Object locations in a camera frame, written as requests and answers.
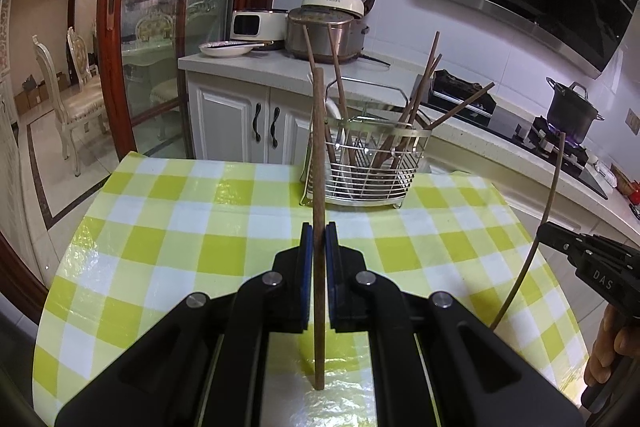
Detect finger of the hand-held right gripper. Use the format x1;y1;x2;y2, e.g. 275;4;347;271
537;222;593;268

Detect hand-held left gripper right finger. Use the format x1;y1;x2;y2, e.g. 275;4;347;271
325;223;583;427

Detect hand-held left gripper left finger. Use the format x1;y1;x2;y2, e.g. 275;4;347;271
55;223;313;427

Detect brown wooden chopstick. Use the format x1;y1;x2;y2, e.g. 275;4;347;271
375;32;442;170
311;68;326;390
301;23;338;170
490;131;568;330
425;82;496;132
385;54;444;168
327;23;357;168

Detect metal wire utensil rack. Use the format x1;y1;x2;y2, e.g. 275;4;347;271
299;79;433;209

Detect person's right hand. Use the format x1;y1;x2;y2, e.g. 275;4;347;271
584;306;640;387

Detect small white object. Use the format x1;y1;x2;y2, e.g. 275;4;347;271
587;152;619;186

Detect dark cooking pot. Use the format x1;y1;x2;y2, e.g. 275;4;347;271
545;77;606;144

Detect black glass gas stove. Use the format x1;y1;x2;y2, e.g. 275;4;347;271
425;69;611;200

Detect yellow white checked tablecloth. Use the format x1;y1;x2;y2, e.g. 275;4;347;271
32;151;591;427

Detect white kitchen counter cabinet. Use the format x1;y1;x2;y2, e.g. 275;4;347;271
178;52;640;238

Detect open rice cooker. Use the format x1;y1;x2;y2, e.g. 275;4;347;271
285;0;380;62

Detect white plate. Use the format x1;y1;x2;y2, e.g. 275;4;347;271
198;41;255;58

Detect cream appliance with dark window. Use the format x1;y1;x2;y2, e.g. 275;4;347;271
231;8;290;52

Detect white dining table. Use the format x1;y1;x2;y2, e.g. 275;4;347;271
122;44;181;75

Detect white ornate dining chair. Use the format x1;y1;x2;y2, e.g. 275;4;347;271
32;34;110;178
67;27;101;85

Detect red framed glass door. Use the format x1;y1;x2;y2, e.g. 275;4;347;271
97;0;291;160

